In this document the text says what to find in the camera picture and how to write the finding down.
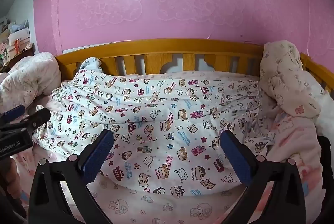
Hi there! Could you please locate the person's left forearm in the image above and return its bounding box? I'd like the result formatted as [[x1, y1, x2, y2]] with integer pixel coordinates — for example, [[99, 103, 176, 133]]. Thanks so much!
[[0, 156, 20, 214]]

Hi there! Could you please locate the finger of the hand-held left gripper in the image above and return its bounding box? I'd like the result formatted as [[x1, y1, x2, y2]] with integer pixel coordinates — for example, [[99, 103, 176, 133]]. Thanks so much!
[[0, 105, 26, 123], [25, 108, 51, 136]]

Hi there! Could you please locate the dark wooden cabinet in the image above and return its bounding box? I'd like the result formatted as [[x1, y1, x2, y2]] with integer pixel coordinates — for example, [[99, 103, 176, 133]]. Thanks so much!
[[16, 43, 35, 60]]

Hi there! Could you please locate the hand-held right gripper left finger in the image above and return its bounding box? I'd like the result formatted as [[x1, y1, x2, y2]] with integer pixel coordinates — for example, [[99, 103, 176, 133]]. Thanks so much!
[[27, 129, 114, 224]]

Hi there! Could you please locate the pile of cardboard boxes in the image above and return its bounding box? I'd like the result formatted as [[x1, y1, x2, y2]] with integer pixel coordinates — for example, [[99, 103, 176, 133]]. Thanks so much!
[[0, 16, 35, 68]]

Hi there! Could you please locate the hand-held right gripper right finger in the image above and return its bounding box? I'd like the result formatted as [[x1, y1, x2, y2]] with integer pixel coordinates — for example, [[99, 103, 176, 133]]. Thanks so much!
[[220, 129, 306, 224]]

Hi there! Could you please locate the pink printed bed sheet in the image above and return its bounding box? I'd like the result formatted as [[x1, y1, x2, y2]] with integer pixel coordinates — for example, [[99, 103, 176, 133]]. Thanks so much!
[[0, 78, 324, 224]]

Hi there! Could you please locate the cream printed blanket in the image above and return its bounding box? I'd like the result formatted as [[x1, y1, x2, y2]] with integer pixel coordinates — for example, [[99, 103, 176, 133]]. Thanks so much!
[[257, 41, 321, 117]]

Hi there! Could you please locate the pink printed quilt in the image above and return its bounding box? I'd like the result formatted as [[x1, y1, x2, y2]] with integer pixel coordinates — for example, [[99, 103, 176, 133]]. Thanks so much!
[[0, 52, 62, 115]]

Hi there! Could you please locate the pink fleece blanket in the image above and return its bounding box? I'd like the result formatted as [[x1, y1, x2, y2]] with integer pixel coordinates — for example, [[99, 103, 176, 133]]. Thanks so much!
[[245, 104, 324, 188]]

